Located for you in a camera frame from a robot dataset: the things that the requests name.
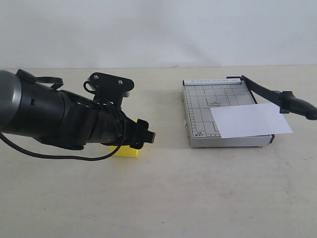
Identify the black cutter blade arm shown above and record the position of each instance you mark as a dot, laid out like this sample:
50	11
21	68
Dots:
286	100

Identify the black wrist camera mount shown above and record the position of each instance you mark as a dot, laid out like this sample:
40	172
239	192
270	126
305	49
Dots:
106	87

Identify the white paper sheet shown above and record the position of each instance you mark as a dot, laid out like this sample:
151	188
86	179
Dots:
250	120

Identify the yellow foam cube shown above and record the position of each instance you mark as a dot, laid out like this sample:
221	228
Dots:
127	152

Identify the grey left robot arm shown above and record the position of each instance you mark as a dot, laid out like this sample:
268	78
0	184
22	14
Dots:
38	108

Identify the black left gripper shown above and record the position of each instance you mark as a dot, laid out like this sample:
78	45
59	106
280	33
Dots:
114	128

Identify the grey metal paper cutter base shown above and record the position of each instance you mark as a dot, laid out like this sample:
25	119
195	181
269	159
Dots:
199	96

